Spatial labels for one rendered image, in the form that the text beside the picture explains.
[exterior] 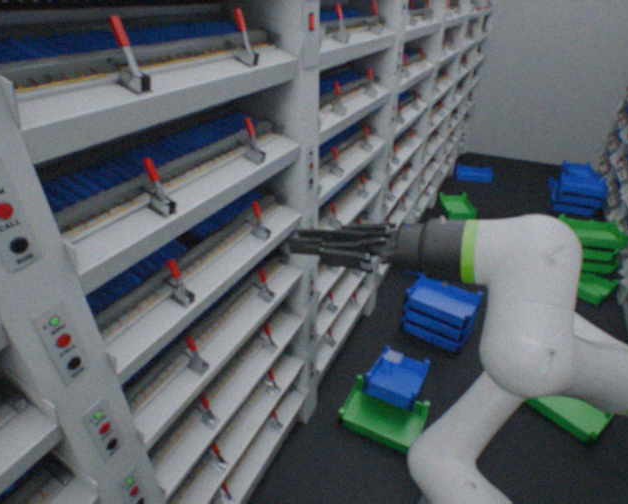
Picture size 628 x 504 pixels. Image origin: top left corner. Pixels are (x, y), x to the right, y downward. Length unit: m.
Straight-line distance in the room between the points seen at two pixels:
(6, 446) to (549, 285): 0.71
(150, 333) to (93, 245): 0.20
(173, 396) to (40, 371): 0.33
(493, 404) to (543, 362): 0.48
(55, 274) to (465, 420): 0.84
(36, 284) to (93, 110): 0.22
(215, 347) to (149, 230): 0.39
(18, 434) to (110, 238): 0.28
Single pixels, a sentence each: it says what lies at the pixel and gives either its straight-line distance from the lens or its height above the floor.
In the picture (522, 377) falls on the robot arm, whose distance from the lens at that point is 0.55.
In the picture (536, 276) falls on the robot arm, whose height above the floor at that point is 1.13.
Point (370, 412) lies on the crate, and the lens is 1.76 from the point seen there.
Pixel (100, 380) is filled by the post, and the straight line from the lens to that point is 0.71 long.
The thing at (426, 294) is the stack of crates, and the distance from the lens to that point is 2.08.
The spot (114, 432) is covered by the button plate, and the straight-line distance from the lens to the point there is 0.78.
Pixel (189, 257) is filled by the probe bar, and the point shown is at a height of 0.97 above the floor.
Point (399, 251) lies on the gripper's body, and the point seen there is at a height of 1.10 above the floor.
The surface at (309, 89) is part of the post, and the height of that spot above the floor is 1.23.
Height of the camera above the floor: 1.43
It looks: 33 degrees down
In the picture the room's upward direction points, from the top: straight up
